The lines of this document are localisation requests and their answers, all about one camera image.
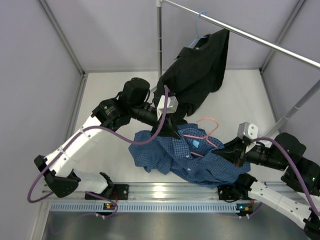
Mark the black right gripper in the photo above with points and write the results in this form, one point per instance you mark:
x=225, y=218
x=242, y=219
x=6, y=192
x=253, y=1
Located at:
x=235, y=149

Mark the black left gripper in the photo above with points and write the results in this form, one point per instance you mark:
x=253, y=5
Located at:
x=168, y=128

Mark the pink wire hanger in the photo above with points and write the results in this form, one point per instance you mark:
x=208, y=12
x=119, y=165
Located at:
x=205, y=137

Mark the blue checked shirt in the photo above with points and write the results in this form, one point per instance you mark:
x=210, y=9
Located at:
x=188, y=158

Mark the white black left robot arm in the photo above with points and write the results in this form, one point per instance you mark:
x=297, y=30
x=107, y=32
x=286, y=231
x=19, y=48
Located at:
x=58, y=167

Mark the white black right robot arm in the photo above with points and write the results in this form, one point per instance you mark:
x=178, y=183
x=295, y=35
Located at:
x=284, y=153

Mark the black pinstriped shirt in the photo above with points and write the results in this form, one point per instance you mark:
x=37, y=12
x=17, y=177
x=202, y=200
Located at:
x=196, y=73

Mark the white left rack foot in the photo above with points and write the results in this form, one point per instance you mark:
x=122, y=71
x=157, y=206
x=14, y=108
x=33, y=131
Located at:
x=153, y=89

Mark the silver right rack pole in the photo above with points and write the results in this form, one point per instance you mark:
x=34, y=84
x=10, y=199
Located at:
x=283, y=120

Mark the silver rack pole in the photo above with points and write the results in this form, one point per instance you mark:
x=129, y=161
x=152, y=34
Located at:
x=159, y=37
x=283, y=120

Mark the silver clothes rack top bar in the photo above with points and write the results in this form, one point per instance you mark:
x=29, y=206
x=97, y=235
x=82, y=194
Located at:
x=246, y=35

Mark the silver left rack pole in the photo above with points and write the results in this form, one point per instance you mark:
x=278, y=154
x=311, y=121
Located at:
x=159, y=37

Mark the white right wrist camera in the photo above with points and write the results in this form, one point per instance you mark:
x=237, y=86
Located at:
x=247, y=132

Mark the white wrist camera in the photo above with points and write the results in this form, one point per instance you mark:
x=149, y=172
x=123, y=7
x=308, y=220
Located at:
x=171, y=106
x=247, y=132

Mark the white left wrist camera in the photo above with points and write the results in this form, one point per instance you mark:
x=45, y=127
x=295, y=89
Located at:
x=171, y=106

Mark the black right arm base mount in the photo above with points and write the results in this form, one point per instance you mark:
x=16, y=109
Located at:
x=227, y=192

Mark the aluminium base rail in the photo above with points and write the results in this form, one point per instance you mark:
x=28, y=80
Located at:
x=179, y=191

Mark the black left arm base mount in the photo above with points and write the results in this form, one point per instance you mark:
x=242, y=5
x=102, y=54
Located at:
x=115, y=192

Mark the blue wire hanger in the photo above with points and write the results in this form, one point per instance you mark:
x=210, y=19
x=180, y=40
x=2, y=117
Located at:
x=197, y=33

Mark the grey slotted cable duct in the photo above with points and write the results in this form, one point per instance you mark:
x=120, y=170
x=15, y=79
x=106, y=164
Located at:
x=149, y=207

